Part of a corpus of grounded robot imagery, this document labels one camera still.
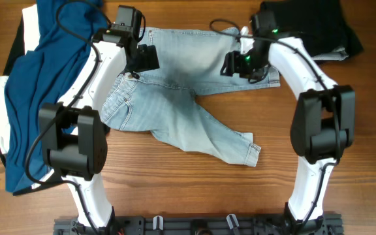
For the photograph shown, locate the folded black garment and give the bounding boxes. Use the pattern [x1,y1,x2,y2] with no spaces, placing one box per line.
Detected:
[260,0,364,58]

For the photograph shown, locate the dark blue shirt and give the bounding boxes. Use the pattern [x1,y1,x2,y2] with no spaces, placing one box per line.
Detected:
[5,0,107,193]

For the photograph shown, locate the black garment in pile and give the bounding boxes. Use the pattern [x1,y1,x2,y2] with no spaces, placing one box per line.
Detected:
[0,18,46,196]

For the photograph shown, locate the black cable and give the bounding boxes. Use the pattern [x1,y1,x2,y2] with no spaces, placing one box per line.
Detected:
[209,18,342,235]
[23,0,114,235]

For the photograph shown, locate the folded grey garment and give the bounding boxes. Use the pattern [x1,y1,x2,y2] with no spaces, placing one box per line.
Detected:
[312,46,349,61]

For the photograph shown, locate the light blue denim jeans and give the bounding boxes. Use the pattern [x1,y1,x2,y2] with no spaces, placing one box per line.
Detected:
[101,27,280,167]

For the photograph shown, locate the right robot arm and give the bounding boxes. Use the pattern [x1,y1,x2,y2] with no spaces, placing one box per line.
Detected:
[220,10,355,234]

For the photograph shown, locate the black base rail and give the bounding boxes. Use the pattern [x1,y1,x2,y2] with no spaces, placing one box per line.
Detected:
[53,213,344,235]

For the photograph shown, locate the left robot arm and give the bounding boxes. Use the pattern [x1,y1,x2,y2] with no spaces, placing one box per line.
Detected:
[37,5,159,234]

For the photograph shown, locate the white garment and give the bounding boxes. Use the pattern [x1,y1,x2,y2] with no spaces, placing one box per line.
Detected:
[0,3,57,190]

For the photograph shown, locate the left white rail clip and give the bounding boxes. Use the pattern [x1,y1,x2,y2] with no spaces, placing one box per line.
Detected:
[153,215,164,230]

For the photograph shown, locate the right black cable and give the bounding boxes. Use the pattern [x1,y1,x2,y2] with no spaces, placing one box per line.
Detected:
[209,18,342,235]

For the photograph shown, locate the white rail clip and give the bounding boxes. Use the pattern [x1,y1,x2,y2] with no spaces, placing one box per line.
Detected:
[153,215,164,230]
[226,213,239,230]

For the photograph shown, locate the left black cable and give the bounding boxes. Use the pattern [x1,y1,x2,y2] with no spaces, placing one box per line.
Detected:
[23,0,114,235]

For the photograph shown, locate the right white rail clip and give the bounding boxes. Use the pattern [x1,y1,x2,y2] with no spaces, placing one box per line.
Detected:
[226,213,239,230]

